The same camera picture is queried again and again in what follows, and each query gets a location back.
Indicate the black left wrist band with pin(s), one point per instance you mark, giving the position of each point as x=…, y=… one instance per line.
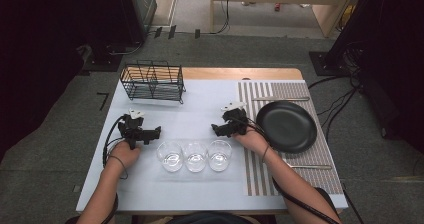
x=120, y=164

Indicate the black curtain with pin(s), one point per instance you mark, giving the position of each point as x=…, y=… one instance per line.
x=393, y=50
x=40, y=50

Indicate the black stand base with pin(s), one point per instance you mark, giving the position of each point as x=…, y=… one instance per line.
x=100, y=59
x=325, y=64

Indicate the black round plate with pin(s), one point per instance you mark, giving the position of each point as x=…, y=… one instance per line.
x=286, y=126

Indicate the clear drinking glass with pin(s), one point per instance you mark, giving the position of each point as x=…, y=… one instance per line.
x=170, y=156
x=195, y=157
x=219, y=155

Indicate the grey striped placemat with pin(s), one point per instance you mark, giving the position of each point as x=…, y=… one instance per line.
x=320, y=177

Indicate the person's left hand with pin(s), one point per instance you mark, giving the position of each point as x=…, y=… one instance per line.
x=125, y=154

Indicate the person's right hand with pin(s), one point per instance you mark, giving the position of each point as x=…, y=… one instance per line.
x=253, y=141

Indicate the silver cutlery piece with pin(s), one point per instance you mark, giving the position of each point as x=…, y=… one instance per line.
x=313, y=166
x=280, y=99

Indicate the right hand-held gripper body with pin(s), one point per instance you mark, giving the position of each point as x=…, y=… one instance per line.
x=238, y=120

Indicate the black right wrist band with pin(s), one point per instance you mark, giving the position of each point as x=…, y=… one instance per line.
x=264, y=154

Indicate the black wrist band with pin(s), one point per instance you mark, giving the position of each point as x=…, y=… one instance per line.
x=264, y=154
x=120, y=164

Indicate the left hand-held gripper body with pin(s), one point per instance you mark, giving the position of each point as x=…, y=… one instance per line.
x=131, y=129

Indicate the person's dark clothing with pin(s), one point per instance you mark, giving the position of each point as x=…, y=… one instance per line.
x=216, y=219

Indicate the dark glass cabinet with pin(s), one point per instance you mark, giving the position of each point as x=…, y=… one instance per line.
x=143, y=4

